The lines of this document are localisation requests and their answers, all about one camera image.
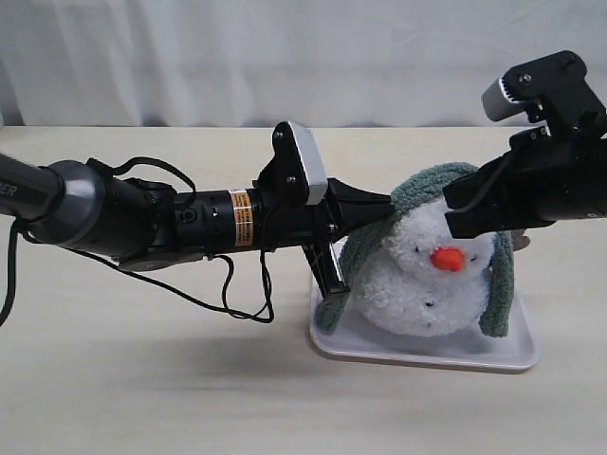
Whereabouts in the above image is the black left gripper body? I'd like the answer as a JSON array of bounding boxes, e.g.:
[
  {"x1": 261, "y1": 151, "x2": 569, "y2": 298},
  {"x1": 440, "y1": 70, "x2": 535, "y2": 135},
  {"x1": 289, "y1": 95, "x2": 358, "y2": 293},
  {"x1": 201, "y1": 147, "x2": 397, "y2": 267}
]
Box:
[{"x1": 258, "y1": 177, "x2": 341, "y2": 251}]

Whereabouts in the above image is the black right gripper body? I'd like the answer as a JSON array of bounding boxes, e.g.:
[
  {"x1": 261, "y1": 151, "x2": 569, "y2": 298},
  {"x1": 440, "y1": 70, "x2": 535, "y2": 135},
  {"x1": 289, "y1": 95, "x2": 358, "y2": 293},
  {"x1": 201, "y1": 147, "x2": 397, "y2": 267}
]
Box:
[{"x1": 495, "y1": 116, "x2": 606, "y2": 228}]

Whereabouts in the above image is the green fuzzy scarf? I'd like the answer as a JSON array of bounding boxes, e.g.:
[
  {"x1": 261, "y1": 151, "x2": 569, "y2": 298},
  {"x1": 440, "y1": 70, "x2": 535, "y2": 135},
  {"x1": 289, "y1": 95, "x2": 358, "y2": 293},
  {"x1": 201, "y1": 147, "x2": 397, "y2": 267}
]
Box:
[{"x1": 315, "y1": 161, "x2": 516, "y2": 339}]

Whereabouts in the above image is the white plush snowman toy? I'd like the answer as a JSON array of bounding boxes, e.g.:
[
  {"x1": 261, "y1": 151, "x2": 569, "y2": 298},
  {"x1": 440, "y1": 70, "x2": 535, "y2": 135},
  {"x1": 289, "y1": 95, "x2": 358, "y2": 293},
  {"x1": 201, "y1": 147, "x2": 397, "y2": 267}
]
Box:
[{"x1": 349, "y1": 198, "x2": 522, "y2": 338}]

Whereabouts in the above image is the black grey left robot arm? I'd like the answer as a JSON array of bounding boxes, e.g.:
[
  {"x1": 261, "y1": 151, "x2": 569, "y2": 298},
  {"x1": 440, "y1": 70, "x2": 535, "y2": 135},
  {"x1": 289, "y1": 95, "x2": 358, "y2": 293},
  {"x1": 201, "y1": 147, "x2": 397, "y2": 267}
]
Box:
[{"x1": 1, "y1": 155, "x2": 395, "y2": 300}]

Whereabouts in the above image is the white square tray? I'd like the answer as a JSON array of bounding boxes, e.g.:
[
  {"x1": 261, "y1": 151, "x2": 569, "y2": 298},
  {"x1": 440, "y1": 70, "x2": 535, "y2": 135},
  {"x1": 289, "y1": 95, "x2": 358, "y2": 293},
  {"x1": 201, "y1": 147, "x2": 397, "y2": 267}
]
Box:
[{"x1": 309, "y1": 285, "x2": 540, "y2": 372}]

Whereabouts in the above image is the white backdrop curtain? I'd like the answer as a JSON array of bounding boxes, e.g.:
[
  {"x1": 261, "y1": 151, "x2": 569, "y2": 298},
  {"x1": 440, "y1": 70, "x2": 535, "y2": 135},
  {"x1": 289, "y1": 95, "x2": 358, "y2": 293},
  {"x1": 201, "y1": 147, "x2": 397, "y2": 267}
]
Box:
[{"x1": 1, "y1": 1, "x2": 606, "y2": 127}]

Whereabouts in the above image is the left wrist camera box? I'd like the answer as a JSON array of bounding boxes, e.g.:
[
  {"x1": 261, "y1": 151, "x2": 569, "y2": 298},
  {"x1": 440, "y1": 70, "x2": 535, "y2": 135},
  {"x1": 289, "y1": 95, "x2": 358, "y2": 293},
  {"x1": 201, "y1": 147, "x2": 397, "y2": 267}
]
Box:
[{"x1": 257, "y1": 120, "x2": 328, "y2": 208}]

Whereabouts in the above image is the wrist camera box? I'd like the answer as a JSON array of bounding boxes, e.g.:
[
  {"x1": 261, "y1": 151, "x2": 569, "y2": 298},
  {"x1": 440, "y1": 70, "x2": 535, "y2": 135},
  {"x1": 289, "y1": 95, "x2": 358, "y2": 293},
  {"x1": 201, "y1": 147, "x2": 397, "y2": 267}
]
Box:
[
  {"x1": 481, "y1": 50, "x2": 606, "y2": 140},
  {"x1": 257, "y1": 120, "x2": 328, "y2": 208}
]

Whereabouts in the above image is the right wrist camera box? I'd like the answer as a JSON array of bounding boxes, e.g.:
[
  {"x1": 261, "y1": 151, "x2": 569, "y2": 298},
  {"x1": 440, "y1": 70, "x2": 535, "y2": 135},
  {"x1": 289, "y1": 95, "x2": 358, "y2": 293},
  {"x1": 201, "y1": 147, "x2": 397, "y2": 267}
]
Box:
[{"x1": 481, "y1": 50, "x2": 606, "y2": 140}]

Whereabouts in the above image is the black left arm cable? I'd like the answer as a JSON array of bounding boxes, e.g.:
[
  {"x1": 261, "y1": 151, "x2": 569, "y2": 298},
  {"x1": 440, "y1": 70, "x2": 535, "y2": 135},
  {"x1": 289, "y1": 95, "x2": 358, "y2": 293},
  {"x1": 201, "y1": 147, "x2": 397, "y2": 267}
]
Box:
[{"x1": 0, "y1": 156, "x2": 276, "y2": 328}]

